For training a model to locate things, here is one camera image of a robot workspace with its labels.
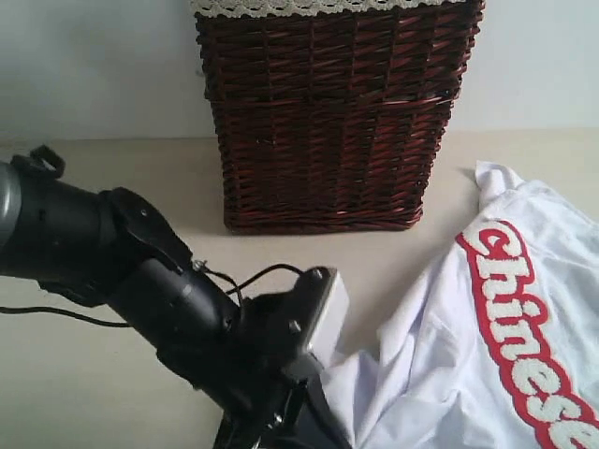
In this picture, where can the white t-shirt with red lettering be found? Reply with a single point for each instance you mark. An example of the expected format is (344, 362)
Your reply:
(495, 345)

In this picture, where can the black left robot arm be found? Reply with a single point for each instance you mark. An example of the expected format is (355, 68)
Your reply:
(81, 245)

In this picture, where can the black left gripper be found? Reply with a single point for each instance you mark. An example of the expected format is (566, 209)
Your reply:
(241, 355)

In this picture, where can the dark brown wicker basket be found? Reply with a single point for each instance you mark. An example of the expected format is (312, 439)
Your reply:
(332, 123)

